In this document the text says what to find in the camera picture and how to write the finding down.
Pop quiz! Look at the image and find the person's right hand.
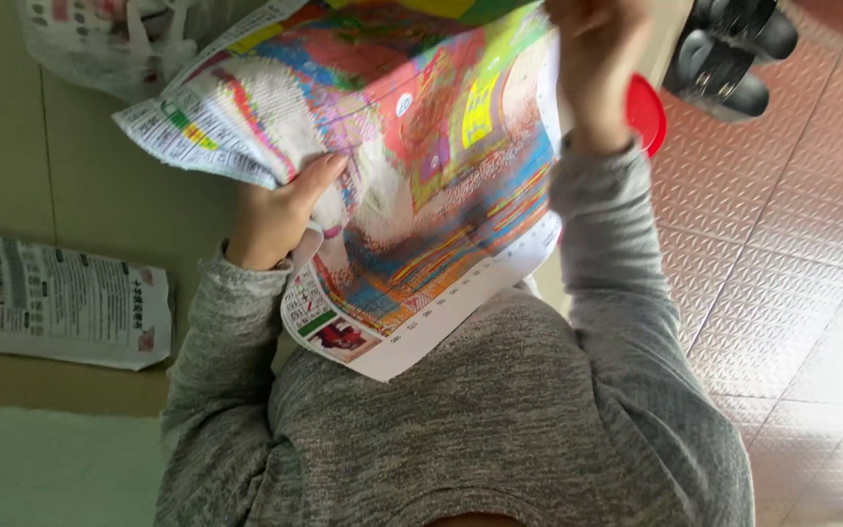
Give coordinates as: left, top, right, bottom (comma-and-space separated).
543, 0, 657, 156

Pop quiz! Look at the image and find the person's left hand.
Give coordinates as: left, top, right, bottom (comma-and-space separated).
225, 152, 350, 272

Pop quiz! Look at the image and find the colourful cross-stitch cloth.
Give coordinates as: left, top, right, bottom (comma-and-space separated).
113, 0, 564, 384

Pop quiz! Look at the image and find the black slipper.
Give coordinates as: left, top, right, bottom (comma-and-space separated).
661, 29, 771, 123
683, 0, 801, 64

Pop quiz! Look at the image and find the grey knit sweater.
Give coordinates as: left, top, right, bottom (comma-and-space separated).
154, 136, 757, 527

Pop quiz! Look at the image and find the white printed plastic bag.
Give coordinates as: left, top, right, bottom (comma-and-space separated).
15, 0, 270, 104

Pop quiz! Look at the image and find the printed paper instruction sheet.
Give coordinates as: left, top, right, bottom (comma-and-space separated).
0, 228, 176, 372

